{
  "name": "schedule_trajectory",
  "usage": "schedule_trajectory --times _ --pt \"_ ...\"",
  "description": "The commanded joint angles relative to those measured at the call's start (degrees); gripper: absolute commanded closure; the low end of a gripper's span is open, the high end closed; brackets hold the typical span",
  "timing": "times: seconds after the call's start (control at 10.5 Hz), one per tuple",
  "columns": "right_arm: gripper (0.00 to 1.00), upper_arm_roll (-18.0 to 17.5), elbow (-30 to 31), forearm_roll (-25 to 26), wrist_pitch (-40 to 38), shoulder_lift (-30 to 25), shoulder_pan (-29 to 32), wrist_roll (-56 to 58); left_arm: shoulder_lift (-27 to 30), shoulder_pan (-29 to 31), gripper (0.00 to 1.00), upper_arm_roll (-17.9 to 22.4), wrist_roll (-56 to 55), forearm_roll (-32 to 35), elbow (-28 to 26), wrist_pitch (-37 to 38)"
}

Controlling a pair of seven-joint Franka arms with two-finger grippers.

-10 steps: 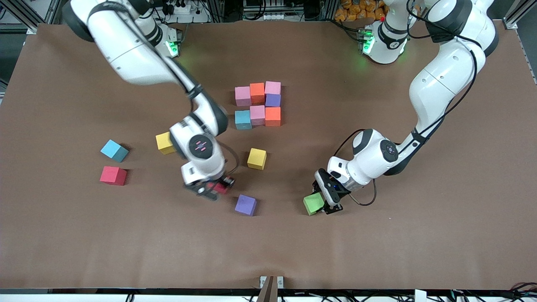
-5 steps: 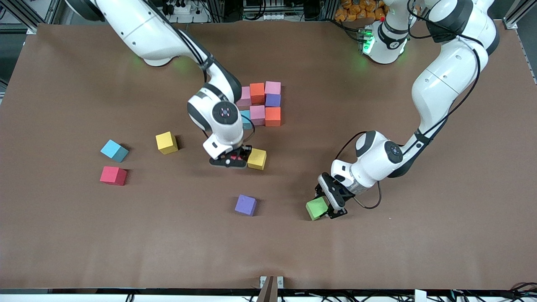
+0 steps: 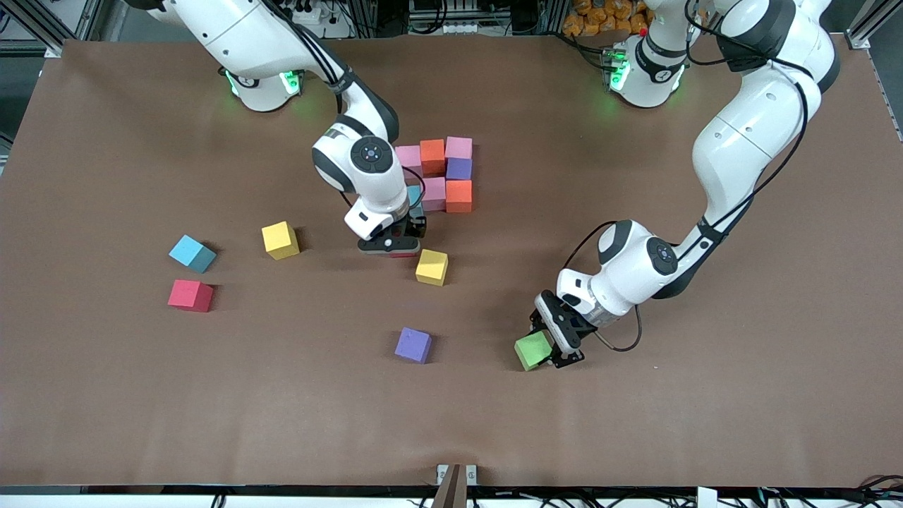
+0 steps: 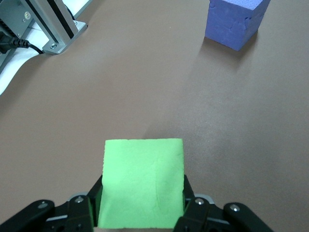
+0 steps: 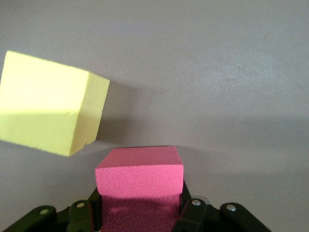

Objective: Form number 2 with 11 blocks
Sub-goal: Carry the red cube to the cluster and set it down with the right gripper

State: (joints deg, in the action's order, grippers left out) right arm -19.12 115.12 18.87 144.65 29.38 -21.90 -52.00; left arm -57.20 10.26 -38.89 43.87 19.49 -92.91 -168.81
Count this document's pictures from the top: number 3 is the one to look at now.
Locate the white power strip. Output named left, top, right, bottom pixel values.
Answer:
left=282, top=0, right=353, bottom=41

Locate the green foam cube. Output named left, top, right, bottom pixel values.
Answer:
left=514, top=330, right=554, bottom=373

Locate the aluminium frame profile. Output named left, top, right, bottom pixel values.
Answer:
left=0, top=0, right=107, bottom=59
left=843, top=0, right=903, bottom=50

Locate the brown camera post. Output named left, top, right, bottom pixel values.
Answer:
left=431, top=464, right=468, bottom=508

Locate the black camera cable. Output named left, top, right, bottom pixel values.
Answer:
left=563, top=0, right=808, bottom=352
left=261, top=0, right=428, bottom=216

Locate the orange snack bag pile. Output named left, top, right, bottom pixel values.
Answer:
left=562, top=0, right=651, bottom=38

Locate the yellow foam cube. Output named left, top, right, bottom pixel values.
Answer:
left=415, top=248, right=449, bottom=286
left=261, top=221, right=301, bottom=260

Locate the orange foam cube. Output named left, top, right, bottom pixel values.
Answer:
left=445, top=179, right=473, bottom=214
left=420, top=139, right=446, bottom=175

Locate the brown table cover sheet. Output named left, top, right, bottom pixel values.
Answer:
left=0, top=34, right=903, bottom=489

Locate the grey equipment rack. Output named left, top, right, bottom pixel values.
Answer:
left=408, top=0, right=495, bottom=36

